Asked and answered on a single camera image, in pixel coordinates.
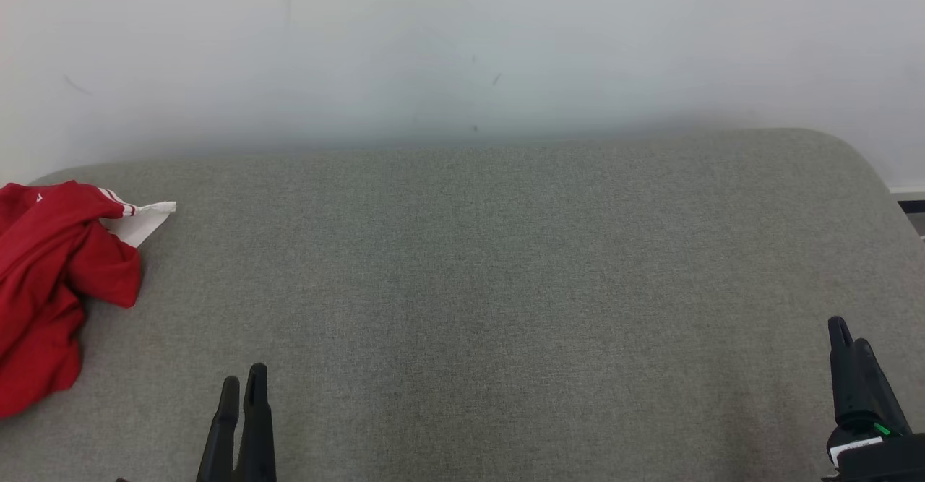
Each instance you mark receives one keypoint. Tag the red jersey with white sleeves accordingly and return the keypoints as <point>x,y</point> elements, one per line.
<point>58,229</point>

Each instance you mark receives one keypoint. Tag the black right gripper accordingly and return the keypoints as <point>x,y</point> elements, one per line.
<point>882,464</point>

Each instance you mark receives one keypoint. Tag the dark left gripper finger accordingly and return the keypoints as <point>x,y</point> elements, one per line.
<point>256,431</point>
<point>220,439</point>

